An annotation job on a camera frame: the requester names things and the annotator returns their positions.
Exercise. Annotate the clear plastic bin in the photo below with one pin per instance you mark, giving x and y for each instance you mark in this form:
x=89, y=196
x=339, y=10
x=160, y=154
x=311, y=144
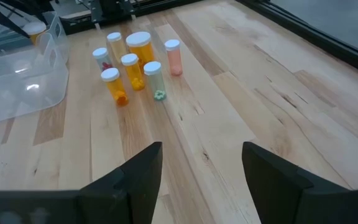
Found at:
x=17, y=93
x=59, y=23

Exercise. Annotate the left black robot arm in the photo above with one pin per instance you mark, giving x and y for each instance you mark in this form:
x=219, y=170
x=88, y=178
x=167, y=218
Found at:
x=113, y=9

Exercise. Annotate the pink pill bottle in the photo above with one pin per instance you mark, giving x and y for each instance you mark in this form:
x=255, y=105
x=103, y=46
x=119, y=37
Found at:
x=174, y=62

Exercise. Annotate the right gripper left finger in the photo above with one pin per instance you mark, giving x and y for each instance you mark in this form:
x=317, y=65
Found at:
x=129, y=193

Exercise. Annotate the small orange bottle yellow pills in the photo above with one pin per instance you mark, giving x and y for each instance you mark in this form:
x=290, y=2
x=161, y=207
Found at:
x=134, y=76

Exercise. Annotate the pale yellow pill bottle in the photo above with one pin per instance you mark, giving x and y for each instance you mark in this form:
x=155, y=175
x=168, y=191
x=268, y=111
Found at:
x=117, y=49

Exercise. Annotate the large orange pill bottle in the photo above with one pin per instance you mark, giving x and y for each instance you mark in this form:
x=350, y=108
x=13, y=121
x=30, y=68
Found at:
x=143, y=51
x=34, y=28

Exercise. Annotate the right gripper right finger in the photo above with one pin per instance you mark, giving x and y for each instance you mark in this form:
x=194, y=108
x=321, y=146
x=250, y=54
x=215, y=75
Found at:
x=291, y=199

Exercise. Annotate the green pill bottle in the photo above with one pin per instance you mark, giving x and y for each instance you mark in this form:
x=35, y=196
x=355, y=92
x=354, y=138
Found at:
x=156, y=85

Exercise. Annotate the clear bottle red pills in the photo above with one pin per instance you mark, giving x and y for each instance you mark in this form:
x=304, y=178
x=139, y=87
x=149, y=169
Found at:
x=103, y=63

